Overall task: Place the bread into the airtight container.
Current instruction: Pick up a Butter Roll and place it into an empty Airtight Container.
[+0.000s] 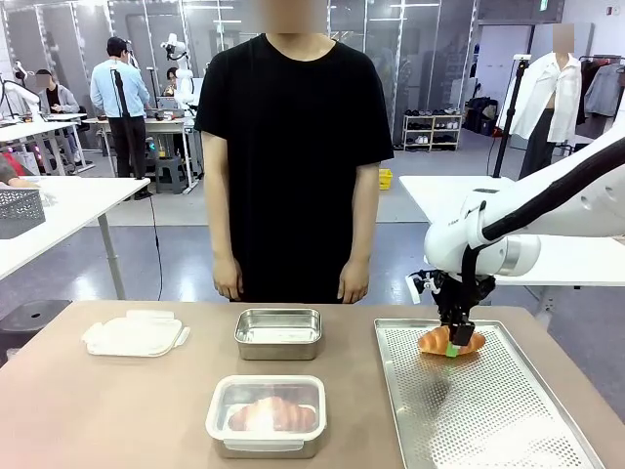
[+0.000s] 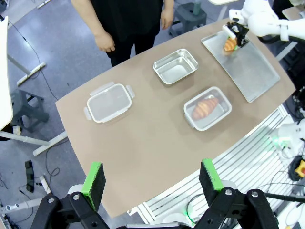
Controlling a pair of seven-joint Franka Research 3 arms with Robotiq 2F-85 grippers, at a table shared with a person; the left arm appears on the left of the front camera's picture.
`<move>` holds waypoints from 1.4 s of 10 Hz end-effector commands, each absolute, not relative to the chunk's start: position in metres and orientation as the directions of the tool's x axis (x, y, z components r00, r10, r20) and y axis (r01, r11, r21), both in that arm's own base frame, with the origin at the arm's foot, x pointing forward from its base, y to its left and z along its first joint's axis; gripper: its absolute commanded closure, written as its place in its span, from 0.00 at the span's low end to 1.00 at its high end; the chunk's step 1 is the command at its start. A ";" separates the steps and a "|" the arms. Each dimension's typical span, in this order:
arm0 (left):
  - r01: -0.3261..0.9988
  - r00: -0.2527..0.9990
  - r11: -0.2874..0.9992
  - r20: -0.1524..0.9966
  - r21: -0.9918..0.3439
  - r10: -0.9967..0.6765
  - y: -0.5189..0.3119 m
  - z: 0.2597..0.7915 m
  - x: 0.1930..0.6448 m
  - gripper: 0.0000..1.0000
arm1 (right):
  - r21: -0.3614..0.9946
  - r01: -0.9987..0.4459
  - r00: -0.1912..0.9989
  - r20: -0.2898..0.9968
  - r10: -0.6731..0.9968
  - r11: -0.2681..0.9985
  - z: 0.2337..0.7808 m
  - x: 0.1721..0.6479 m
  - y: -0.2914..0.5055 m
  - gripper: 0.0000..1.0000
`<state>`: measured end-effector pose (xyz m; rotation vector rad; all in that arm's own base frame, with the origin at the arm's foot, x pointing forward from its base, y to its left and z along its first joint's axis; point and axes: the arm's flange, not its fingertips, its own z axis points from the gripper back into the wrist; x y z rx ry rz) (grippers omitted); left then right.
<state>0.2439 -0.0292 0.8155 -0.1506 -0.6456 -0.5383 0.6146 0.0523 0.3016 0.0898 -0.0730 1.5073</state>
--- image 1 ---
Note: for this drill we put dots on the perforated metal baking tray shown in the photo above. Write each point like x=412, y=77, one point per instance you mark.
x=469, y=420

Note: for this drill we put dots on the person in black t-shirt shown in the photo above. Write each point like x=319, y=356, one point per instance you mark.
x=298, y=161

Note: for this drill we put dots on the person in red top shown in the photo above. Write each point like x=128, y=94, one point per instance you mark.
x=12, y=171

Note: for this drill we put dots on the white shoe rack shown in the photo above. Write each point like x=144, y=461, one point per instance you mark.
x=432, y=132

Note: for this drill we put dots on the grey perforated basket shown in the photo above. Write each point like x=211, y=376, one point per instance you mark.
x=19, y=212

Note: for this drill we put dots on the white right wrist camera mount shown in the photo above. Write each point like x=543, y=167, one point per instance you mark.
x=420, y=288

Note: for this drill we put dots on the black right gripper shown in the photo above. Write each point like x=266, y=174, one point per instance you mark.
x=454, y=293

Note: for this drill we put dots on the grey background workbench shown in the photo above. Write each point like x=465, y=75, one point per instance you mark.
x=166, y=124

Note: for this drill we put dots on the black tripod pole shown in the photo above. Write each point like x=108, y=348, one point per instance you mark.
x=508, y=117

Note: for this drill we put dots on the rectangular steel container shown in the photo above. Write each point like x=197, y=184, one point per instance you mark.
x=277, y=332
x=266, y=450

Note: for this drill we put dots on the yellow plastic crate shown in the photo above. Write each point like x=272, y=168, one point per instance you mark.
x=385, y=180

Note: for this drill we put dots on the mannequin with white shirt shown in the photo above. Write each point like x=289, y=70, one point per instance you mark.
x=547, y=107

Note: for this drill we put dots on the person's right hand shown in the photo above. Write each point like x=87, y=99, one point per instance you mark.
x=228, y=278

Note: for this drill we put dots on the clothes rack with garments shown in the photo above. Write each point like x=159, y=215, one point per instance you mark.
x=603, y=93

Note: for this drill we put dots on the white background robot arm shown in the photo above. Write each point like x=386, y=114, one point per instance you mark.
x=181, y=78
x=17, y=93

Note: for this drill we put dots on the white side table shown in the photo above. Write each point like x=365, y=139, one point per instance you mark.
x=78, y=200

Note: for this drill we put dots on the person's left forearm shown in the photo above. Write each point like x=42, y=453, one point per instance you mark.
x=361, y=225

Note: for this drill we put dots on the golden brown croissant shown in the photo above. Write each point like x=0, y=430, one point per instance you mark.
x=432, y=342
x=273, y=415

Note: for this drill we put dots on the seated person in dark top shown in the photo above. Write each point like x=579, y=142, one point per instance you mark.
x=171, y=80

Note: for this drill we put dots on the grey step stool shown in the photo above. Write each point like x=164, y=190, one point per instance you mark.
x=171, y=173

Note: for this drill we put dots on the man in light blue shirt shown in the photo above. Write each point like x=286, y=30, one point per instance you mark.
x=122, y=98

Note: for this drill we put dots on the seated person in grey jacket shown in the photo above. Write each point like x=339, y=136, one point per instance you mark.
x=56, y=100

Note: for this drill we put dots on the white background desk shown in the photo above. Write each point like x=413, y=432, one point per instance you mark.
x=39, y=134

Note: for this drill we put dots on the black bags pile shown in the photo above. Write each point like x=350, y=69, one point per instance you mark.
x=481, y=115

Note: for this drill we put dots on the black round stool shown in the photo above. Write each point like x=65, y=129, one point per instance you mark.
x=29, y=317

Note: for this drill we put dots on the person's right forearm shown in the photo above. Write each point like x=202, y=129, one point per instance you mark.
x=222, y=220

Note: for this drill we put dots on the person's left hand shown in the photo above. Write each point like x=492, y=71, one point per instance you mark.
x=354, y=283

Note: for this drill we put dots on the translucent white plastic lid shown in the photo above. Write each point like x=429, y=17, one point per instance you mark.
x=132, y=337
x=266, y=410

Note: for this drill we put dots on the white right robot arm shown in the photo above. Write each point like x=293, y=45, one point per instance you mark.
x=493, y=234

